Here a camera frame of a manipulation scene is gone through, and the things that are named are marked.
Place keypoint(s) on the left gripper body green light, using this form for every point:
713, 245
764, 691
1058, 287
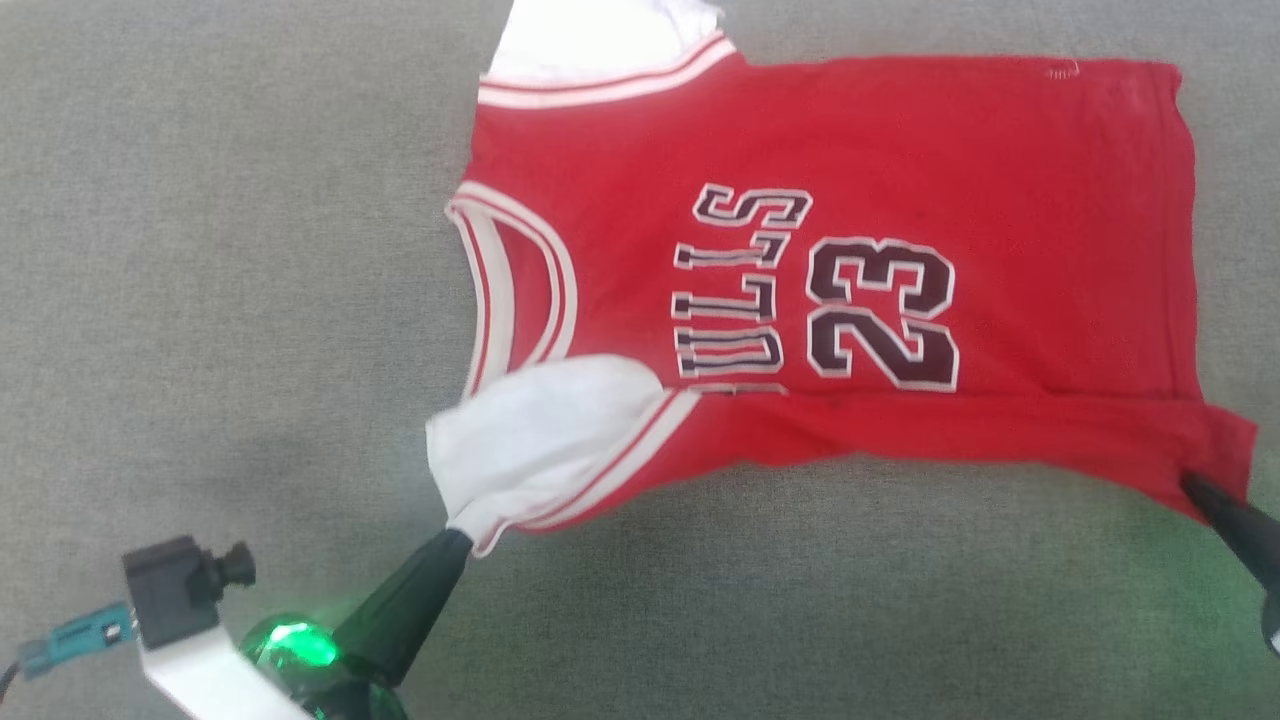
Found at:
300, 660

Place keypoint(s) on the red white basketball jersey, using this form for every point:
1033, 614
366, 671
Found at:
900, 200

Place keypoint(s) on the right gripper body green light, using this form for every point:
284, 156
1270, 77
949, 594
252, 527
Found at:
1272, 625

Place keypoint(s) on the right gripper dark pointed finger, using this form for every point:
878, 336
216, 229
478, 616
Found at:
1240, 535

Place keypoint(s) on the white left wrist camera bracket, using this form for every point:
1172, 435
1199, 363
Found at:
215, 680

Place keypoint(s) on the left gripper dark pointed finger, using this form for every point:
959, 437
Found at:
405, 605

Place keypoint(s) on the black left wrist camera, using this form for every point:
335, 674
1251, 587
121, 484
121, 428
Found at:
175, 590

